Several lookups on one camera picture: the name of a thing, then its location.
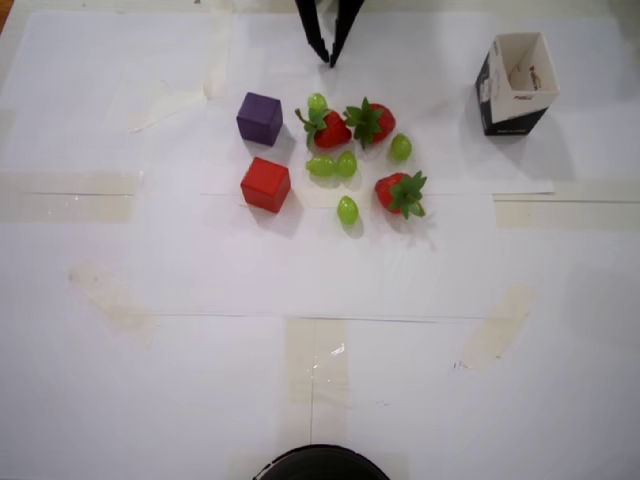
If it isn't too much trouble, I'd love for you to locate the open black white cardboard box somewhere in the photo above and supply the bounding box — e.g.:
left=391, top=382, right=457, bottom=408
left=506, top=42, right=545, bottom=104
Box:
left=474, top=31, right=561, bottom=138

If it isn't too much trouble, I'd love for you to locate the black round object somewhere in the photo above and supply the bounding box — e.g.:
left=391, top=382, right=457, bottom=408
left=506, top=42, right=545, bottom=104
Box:
left=252, top=443, right=391, bottom=480

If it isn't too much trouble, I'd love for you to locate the purple wooden cube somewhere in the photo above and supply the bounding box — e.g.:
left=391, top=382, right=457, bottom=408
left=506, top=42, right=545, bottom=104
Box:
left=235, top=91, right=284, bottom=148

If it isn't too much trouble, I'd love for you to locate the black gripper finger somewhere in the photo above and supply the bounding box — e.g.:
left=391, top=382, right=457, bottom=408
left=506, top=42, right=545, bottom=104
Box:
left=294, top=0, right=331, bottom=64
left=329, top=0, right=366, bottom=69

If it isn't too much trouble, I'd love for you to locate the beige masking tape strip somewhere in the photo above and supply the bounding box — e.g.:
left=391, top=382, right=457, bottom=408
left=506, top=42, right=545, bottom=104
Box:
left=66, top=258, right=162, bottom=349
left=457, top=285, right=540, bottom=375
left=0, top=171, right=146, bottom=225
left=286, top=318, right=350, bottom=406
left=493, top=193, right=640, bottom=230

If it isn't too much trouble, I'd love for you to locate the red wooden cube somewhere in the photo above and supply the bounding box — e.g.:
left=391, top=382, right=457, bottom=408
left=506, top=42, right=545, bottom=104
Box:
left=239, top=156, right=292, bottom=215

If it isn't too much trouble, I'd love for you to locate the red plastic strawberry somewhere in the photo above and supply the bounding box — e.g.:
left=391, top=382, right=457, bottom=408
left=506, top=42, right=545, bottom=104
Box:
left=342, top=97, right=397, bottom=151
left=374, top=170, right=429, bottom=220
left=293, top=107, right=353, bottom=150

